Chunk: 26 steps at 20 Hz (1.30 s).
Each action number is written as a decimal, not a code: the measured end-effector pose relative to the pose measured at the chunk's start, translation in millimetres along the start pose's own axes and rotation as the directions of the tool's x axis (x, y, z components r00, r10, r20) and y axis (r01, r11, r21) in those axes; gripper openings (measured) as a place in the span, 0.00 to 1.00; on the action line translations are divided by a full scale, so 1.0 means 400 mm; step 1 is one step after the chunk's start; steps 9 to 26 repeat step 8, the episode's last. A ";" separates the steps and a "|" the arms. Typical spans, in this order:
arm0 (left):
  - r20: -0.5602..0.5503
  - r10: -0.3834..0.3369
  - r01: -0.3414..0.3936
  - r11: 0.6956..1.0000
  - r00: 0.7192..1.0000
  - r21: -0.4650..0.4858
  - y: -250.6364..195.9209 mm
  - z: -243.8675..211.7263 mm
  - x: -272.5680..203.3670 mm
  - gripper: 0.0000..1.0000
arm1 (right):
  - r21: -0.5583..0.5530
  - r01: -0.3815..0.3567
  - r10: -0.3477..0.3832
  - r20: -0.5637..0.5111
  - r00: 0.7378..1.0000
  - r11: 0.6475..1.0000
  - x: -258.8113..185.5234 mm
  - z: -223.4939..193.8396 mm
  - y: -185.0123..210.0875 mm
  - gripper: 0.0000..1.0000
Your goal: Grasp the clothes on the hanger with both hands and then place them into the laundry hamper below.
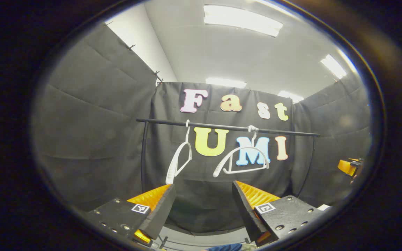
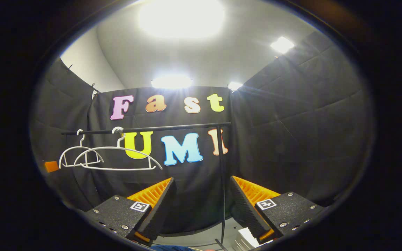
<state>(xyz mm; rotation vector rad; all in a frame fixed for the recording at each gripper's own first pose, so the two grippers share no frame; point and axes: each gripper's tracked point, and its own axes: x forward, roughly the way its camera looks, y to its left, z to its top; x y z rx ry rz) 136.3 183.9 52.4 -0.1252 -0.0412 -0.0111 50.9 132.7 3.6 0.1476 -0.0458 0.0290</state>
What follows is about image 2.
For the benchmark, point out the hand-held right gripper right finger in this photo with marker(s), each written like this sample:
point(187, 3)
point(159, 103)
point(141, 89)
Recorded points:
point(244, 209)

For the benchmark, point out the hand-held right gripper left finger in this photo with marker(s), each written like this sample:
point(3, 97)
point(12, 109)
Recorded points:
point(159, 209)

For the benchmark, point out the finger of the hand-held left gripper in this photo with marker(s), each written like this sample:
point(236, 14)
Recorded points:
point(51, 166)

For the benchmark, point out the blue jacket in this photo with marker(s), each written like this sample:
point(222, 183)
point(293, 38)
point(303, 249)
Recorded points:
point(171, 248)

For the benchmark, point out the white plastic hanger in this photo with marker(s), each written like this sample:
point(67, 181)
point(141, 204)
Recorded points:
point(127, 148)
point(69, 150)

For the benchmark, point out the white box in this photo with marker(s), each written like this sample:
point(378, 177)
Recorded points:
point(246, 240)

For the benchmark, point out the black backdrop cloth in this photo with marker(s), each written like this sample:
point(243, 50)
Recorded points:
point(291, 132)

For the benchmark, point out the ceiling light panel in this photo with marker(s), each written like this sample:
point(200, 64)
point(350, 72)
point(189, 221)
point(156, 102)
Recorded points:
point(181, 17)
point(235, 85)
point(282, 44)
point(171, 82)

